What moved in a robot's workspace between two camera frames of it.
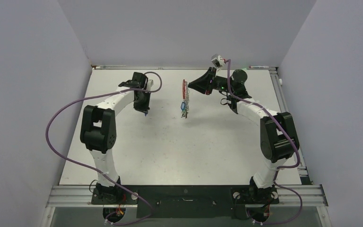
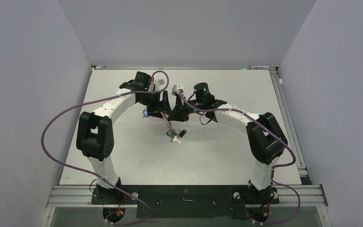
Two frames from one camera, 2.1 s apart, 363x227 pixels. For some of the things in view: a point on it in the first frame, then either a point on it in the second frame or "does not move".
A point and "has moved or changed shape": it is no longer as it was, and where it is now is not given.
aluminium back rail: [120, 67] does not move
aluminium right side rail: [305, 178] does not move
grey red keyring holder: [185, 88] → [166, 117]
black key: [185, 114] has moved or changed shape
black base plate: [185, 201] does not move
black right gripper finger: [204, 83] → [180, 112]
